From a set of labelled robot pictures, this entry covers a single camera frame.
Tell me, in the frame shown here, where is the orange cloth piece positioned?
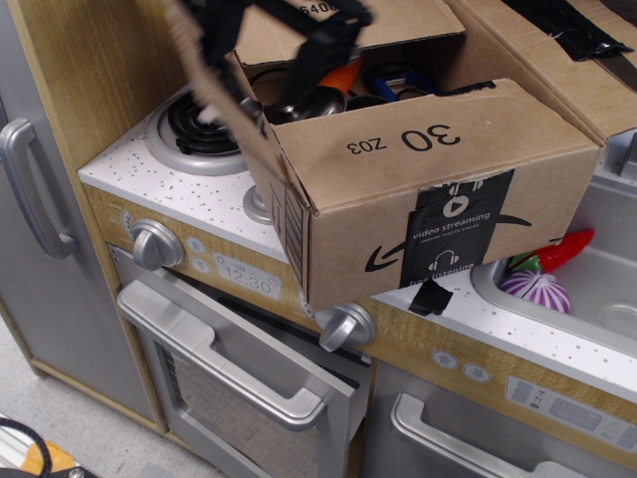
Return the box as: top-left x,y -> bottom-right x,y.
20,441 -> 76,475

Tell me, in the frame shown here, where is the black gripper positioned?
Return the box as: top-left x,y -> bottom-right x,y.
188,0 -> 373,118

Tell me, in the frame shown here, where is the grey toy fridge door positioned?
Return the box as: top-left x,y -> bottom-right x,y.
1,1 -> 160,426

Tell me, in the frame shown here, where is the steel toy pot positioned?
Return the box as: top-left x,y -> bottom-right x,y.
265,86 -> 347,124

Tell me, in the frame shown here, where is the silver oven door handle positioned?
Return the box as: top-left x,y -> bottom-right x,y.
117,281 -> 326,431

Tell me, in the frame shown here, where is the silver toy sink basin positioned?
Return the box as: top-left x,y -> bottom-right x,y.
471,129 -> 636,357

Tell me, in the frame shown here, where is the silver dishwasher handle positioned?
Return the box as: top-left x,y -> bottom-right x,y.
389,393 -> 583,478

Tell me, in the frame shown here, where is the grey fridge door handle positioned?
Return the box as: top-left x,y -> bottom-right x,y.
1,118 -> 78,260

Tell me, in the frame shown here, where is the orange toy cup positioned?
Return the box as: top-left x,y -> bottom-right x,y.
318,59 -> 362,95

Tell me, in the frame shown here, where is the large brown cardboard box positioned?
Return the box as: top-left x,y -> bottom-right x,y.
164,1 -> 636,309

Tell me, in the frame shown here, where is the right silver oven knob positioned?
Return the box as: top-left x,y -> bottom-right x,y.
315,303 -> 376,352

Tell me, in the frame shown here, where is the left silver oven knob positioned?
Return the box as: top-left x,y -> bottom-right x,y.
132,218 -> 185,271

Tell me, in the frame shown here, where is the red toy chili pepper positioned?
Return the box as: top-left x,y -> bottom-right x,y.
507,229 -> 595,273

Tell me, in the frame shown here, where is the small silver stove burner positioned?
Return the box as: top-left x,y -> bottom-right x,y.
243,186 -> 272,225

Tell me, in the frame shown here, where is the black cable loop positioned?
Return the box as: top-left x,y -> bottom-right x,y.
0,417 -> 54,478

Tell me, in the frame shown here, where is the purple striped toy onion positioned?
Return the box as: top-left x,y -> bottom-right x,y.
500,270 -> 571,314

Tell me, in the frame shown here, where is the black coil stove burner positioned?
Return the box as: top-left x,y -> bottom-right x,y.
146,91 -> 248,176

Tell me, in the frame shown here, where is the silver oven knob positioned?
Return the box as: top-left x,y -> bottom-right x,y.
315,303 -> 376,352
132,218 -> 185,271

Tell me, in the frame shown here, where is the silver dishwasher door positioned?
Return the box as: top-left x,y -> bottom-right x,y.
360,362 -> 636,478

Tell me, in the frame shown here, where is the silver toy oven door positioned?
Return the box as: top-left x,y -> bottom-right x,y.
110,247 -> 372,477

